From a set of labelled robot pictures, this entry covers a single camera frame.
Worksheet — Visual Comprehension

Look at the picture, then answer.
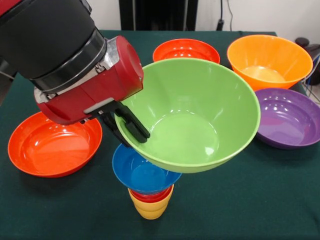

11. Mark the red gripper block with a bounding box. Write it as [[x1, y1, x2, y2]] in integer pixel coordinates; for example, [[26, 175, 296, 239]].
[[36, 35, 151, 149]]

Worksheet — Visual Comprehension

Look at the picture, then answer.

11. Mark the small blue plastic bowl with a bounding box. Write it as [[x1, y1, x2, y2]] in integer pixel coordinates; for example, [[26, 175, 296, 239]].
[[111, 143, 183, 196]]

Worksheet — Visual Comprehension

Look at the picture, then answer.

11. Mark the green plastic bowl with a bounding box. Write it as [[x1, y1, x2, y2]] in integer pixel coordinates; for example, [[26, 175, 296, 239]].
[[114, 57, 262, 174]]

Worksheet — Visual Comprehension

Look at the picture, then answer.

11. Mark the red plastic cup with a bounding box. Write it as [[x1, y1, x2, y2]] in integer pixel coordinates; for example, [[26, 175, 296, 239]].
[[129, 184, 175, 204]]

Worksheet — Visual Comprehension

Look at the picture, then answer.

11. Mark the yellow plastic cup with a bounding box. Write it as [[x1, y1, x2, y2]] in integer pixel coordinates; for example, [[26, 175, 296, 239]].
[[127, 184, 175, 221]]

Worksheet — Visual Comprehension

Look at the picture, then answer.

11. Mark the orange-red plastic bowl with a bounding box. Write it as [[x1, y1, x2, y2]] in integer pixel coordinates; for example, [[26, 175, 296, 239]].
[[152, 38, 221, 65], [7, 111, 103, 179]]

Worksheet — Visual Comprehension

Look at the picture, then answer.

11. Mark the dark green tablecloth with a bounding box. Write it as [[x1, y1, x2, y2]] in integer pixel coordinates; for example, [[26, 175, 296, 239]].
[[0, 29, 320, 240]]

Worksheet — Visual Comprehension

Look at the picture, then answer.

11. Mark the large orange plastic bowl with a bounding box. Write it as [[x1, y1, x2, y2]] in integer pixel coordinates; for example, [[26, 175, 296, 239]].
[[226, 34, 314, 92]]

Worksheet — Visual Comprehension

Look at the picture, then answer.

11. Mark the purple plastic bowl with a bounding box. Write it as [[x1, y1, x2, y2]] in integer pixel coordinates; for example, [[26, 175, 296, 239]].
[[253, 87, 320, 150]]

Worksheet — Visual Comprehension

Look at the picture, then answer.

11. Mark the black chair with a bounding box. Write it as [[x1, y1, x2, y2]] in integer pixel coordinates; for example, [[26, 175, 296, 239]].
[[294, 36, 320, 60]]

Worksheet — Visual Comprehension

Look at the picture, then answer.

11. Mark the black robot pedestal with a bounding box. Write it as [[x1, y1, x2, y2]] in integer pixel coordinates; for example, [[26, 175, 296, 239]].
[[118, 0, 199, 32]]

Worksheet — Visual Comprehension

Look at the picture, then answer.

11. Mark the black wall cable plug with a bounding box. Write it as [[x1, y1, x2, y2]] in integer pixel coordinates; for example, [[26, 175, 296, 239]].
[[216, 0, 233, 32]]

